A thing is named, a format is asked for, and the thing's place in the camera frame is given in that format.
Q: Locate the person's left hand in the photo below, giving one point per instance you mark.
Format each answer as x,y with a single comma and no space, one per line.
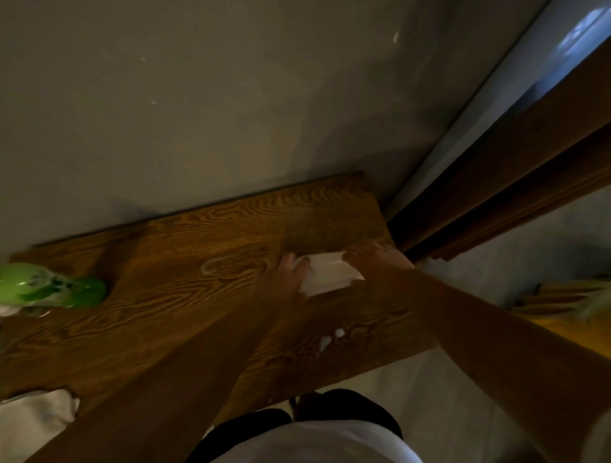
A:
277,288

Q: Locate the person's right hand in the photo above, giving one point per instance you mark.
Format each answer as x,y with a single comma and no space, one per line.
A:
382,264

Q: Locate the person's left fingers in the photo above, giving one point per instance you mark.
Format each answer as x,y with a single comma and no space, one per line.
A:
297,274

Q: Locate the person's right thumb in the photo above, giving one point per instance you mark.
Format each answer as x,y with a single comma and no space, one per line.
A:
353,264

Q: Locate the white paper towel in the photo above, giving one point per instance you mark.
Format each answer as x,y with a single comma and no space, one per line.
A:
329,274

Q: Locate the person's right forearm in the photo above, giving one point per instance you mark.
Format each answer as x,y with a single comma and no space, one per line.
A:
501,348

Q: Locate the person's left forearm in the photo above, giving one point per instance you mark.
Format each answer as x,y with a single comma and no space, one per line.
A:
167,386

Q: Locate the white paper scrap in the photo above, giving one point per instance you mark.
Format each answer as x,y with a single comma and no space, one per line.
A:
329,339

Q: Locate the person's black shorts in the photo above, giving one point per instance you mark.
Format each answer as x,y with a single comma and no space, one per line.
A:
343,405

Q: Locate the person's white shirt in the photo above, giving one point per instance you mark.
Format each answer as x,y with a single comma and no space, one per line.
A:
315,446

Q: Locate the yellow wooden object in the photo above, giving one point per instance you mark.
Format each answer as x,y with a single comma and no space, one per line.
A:
568,315

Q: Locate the green spray bottle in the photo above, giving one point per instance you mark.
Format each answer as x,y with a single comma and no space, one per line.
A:
47,288

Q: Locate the white cloth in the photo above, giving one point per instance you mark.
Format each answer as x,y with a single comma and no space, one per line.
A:
33,422

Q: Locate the brown wooden door frame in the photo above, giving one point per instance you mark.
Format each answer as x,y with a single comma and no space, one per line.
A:
515,176

